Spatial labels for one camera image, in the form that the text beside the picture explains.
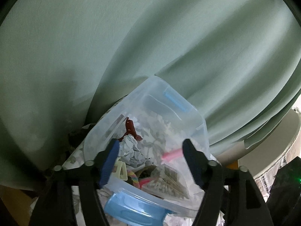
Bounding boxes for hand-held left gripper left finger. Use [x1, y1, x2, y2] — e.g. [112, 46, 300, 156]
[29, 138, 120, 226]

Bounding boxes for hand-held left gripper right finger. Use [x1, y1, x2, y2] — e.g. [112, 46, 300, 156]
[182, 138, 274, 226]

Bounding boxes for cream rectangular hair clip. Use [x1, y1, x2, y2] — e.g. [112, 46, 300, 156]
[114, 159, 128, 182]

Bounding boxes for pink sealing clip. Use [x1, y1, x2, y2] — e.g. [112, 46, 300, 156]
[162, 149, 184, 162]

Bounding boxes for white paper ball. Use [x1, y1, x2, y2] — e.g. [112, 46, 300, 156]
[118, 135, 153, 167]

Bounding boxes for pastel rainbow scrunchie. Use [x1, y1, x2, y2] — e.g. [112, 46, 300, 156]
[127, 171, 141, 189]

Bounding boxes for brown packing tape roll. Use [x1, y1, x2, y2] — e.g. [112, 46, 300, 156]
[135, 165, 157, 178]

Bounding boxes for red hair claw clip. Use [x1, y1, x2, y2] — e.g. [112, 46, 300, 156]
[119, 116, 144, 143]

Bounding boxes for clear plastic storage box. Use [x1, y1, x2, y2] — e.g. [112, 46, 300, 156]
[83, 75, 210, 226]

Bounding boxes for quilted lace-trimmed cover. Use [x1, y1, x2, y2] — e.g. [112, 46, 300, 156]
[255, 146, 301, 203]

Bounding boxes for green curtain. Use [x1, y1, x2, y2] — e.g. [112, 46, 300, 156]
[0, 0, 301, 191]

